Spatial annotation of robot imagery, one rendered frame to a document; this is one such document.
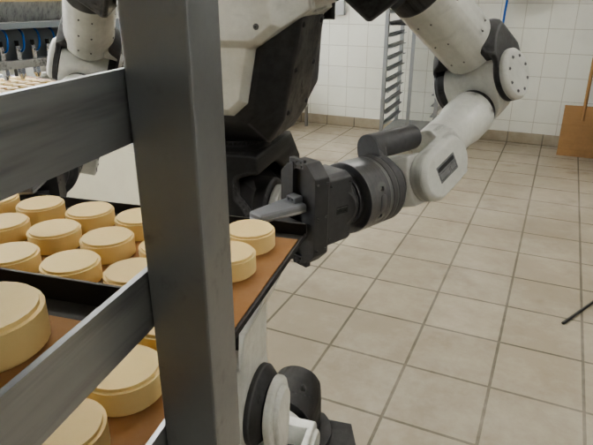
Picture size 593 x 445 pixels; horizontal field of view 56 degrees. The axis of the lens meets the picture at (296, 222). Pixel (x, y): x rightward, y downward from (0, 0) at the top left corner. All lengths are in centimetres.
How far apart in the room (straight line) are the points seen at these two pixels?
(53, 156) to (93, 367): 9
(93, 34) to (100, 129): 85
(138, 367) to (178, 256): 13
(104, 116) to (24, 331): 9
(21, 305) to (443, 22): 70
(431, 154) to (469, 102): 17
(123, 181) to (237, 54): 120
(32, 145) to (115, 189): 176
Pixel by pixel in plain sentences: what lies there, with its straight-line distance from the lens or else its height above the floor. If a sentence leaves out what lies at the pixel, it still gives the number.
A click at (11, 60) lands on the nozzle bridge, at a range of 236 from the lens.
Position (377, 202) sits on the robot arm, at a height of 105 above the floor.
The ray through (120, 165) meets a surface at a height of 76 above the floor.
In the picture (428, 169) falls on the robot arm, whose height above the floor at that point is 107.
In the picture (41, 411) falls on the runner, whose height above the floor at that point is 114.
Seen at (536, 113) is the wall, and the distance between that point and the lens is 550.
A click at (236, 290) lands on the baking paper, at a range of 47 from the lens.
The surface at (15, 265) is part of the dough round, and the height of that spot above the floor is 106.
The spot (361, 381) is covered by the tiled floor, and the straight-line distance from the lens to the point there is 206.
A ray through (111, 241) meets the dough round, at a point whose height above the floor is 106.
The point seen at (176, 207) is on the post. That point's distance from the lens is 24.
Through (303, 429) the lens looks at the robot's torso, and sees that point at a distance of 139.
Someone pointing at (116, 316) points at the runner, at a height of 115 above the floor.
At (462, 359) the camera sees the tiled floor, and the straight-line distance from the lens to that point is 224.
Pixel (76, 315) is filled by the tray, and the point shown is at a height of 113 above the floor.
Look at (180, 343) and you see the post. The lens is 27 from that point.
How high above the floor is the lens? 127
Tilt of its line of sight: 22 degrees down
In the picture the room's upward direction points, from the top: straight up
